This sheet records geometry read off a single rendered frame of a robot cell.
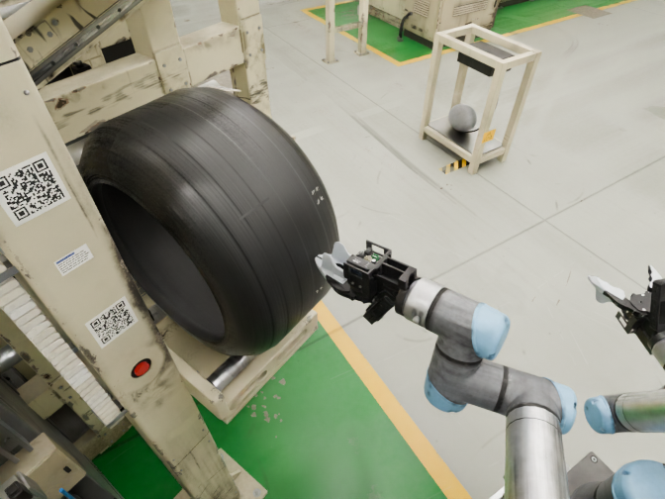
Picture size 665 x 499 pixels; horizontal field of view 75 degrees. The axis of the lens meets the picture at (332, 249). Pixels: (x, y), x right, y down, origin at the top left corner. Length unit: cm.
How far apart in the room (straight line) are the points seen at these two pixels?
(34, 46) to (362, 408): 169
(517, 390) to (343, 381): 141
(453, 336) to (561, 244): 232
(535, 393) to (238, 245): 51
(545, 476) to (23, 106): 76
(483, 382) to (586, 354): 176
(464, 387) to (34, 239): 66
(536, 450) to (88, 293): 69
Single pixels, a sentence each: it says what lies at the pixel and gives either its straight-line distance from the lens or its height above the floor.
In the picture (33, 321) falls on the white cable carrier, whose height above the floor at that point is 131.
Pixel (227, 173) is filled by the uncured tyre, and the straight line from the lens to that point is 75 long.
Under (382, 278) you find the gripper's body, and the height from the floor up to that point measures 131.
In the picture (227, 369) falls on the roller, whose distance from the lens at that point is 109.
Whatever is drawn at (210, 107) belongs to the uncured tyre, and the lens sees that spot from 86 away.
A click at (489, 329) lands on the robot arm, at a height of 132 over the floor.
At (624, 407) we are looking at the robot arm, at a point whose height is 102.
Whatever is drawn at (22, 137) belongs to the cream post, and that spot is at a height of 157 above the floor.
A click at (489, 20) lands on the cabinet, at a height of 18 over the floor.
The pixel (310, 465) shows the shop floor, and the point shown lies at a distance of 195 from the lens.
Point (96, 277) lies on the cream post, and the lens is 79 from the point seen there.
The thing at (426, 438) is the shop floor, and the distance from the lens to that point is 202.
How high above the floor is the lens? 185
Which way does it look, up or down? 45 degrees down
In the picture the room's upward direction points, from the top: straight up
